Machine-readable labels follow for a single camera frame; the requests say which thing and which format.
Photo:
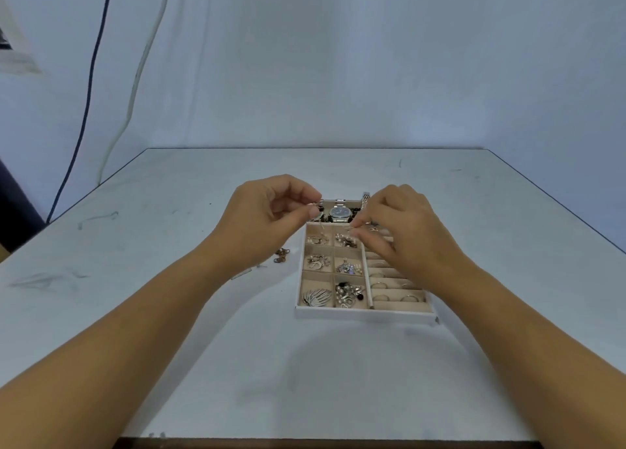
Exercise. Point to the silver leaf brooch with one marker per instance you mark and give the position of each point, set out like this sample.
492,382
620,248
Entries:
317,298

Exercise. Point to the black and silver jewelry cluster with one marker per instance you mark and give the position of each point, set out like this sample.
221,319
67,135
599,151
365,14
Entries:
349,294

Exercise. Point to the silver swirl earrings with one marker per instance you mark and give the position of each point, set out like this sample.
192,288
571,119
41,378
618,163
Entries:
318,262

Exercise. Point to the dark blue furniture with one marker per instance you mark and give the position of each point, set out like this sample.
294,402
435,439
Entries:
17,209

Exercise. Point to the silver crystal pendant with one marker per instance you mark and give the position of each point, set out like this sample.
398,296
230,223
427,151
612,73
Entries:
348,267

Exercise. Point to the person's left thumb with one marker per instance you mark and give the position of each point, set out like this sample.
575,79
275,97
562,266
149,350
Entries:
305,212

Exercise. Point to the small clear plastic piece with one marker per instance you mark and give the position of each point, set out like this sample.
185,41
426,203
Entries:
247,272

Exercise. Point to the person's right hand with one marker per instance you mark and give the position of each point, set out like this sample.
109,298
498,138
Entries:
415,238

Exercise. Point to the small silver earring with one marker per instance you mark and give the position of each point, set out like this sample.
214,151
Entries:
315,204

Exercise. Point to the small bronze clasp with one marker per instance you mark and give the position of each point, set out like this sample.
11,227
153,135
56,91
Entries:
282,255

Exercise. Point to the person's left hand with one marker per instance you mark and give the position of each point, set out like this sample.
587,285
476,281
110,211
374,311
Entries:
254,219

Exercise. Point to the gold hoop earrings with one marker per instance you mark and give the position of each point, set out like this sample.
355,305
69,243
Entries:
318,240

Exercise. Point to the silver wristwatch with blue dial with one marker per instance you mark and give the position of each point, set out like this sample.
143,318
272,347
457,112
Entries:
340,212

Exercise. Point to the person's left forearm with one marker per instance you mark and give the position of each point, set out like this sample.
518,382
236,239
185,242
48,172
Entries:
107,356

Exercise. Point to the white jewelry tray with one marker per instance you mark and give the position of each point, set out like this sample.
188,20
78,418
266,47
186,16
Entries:
342,314

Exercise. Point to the person's right forearm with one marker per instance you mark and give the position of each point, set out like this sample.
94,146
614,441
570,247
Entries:
538,365

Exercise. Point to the person's right thumb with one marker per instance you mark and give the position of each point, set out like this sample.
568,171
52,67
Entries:
379,248

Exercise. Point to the silver earring cluster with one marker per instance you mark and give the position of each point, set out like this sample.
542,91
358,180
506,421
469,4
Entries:
346,240

